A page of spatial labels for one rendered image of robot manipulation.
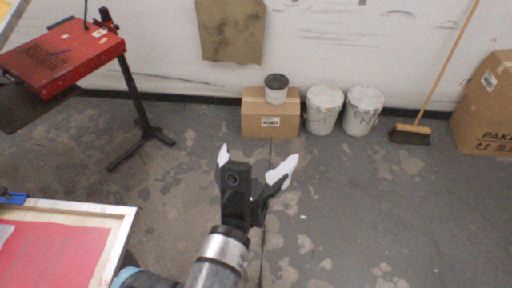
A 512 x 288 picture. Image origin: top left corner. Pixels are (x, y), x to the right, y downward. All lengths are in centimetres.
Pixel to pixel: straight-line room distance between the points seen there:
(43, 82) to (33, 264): 95
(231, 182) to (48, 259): 110
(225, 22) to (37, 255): 194
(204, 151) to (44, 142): 147
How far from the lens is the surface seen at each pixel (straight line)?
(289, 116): 269
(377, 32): 275
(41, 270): 150
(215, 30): 265
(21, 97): 228
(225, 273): 50
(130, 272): 64
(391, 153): 302
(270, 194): 55
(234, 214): 53
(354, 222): 252
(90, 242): 146
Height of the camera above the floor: 216
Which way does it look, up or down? 51 degrees down
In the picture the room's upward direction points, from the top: straight up
